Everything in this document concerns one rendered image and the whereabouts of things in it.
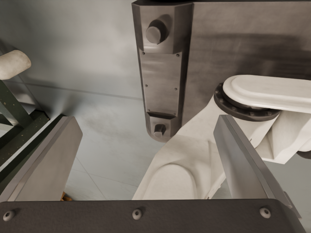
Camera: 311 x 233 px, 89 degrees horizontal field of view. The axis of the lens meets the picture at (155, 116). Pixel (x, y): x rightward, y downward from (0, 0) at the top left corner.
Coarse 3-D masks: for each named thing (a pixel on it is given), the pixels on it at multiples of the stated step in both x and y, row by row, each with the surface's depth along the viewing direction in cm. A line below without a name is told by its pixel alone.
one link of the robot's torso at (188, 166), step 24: (216, 96) 37; (192, 120) 33; (216, 120) 33; (240, 120) 33; (264, 120) 32; (168, 144) 27; (192, 144) 27; (168, 168) 21; (192, 168) 21; (216, 168) 25; (144, 192) 19; (168, 192) 18; (192, 192) 18
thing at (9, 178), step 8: (56, 120) 110; (48, 128) 105; (40, 136) 100; (32, 144) 95; (24, 152) 92; (32, 152) 93; (16, 160) 88; (24, 160) 89; (8, 168) 84; (16, 168) 85; (0, 176) 81; (8, 176) 82; (0, 184) 79; (0, 192) 80
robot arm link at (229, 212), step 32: (0, 224) 5; (32, 224) 5; (64, 224) 5; (96, 224) 5; (128, 224) 5; (160, 224) 5; (192, 224) 5; (224, 224) 5; (256, 224) 5; (288, 224) 5
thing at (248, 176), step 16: (224, 128) 10; (240, 128) 10; (224, 144) 10; (240, 144) 8; (224, 160) 10; (240, 160) 8; (256, 160) 8; (240, 176) 8; (256, 176) 7; (272, 176) 7; (240, 192) 8; (256, 192) 7; (272, 192) 6
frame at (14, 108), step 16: (0, 80) 88; (0, 96) 89; (16, 112) 98; (32, 112) 116; (0, 128) 115; (16, 128) 105; (32, 128) 110; (0, 144) 96; (16, 144) 102; (0, 160) 94
